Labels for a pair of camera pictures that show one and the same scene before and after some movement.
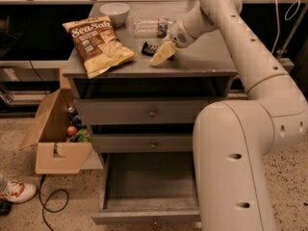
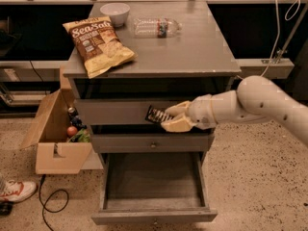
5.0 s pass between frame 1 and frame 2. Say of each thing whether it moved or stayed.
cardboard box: stayed
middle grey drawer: stayed
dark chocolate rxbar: moved
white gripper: moved
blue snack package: stayed
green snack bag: stayed
